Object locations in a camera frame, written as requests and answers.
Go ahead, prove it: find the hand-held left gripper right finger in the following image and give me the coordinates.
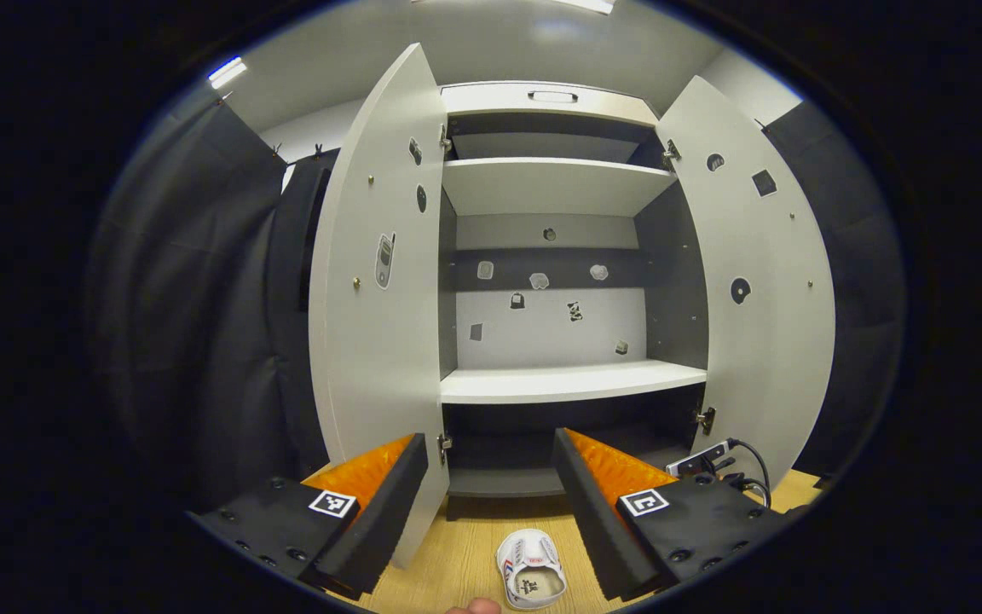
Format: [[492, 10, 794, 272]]
[[552, 428, 790, 600]]

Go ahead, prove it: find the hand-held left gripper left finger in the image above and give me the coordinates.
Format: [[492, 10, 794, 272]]
[[188, 433, 430, 600]]

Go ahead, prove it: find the white canvas shoe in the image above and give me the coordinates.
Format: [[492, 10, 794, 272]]
[[495, 528, 569, 611]]

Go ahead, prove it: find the white cabinet door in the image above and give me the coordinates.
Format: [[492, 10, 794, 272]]
[[657, 75, 837, 493], [309, 43, 451, 570]]

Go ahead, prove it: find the white grey shoe cabinet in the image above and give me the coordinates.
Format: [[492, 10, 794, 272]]
[[438, 81, 709, 521]]

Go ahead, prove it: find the black backdrop cloth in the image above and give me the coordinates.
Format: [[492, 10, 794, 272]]
[[86, 85, 910, 513]]

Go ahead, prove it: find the black cable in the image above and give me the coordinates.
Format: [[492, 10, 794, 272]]
[[725, 437, 773, 510]]

